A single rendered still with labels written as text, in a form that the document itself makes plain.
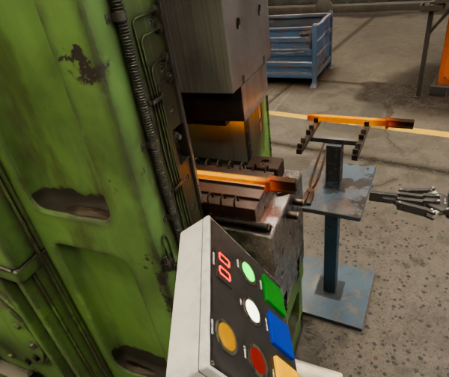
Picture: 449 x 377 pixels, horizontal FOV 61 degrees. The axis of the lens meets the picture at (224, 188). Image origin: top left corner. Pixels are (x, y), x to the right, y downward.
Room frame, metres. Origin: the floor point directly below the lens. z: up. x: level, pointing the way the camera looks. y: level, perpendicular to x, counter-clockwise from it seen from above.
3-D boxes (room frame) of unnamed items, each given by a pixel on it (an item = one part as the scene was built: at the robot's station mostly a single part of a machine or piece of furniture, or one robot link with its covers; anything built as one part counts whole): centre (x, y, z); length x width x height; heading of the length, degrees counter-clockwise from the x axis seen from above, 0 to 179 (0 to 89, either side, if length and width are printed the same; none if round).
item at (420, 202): (0.80, -0.52, 1.00); 0.11 x 0.01 x 0.04; 63
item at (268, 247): (1.15, 0.04, 0.69); 0.56 x 0.38 x 0.45; 62
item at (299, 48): (5.03, -1.00, 0.36); 1.20 x 0.80 x 0.72; 57
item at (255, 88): (1.10, 0.06, 1.32); 0.42 x 0.20 x 0.10; 62
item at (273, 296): (0.56, -0.07, 1.01); 0.07 x 0.05 x 0.07; 177
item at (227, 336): (0.37, 0.03, 1.16); 0.05 x 0.03 x 0.04; 152
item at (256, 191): (1.10, 0.06, 0.96); 0.42 x 0.20 x 0.09; 62
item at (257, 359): (0.36, -0.01, 1.09); 0.05 x 0.03 x 0.04; 152
